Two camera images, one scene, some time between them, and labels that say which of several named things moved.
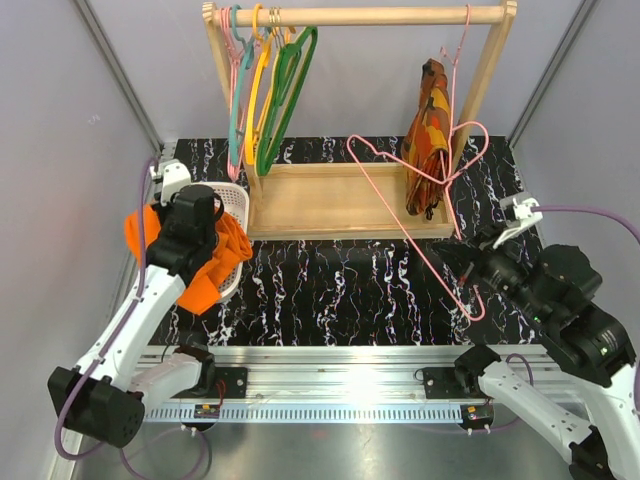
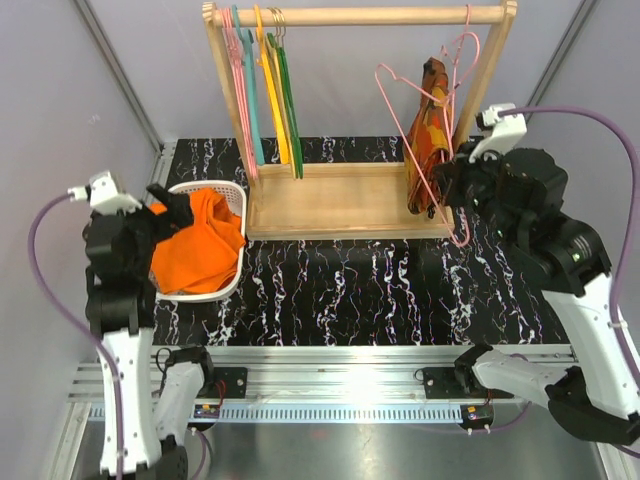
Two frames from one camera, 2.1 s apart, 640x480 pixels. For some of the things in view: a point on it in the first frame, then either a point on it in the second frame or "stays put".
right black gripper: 462,255 → 451,175
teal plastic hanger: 249,55 → 247,41
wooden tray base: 337,201 stays put
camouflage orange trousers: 425,152 stays put
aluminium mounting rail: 297,384 stays put
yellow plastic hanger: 262,96 → 261,61
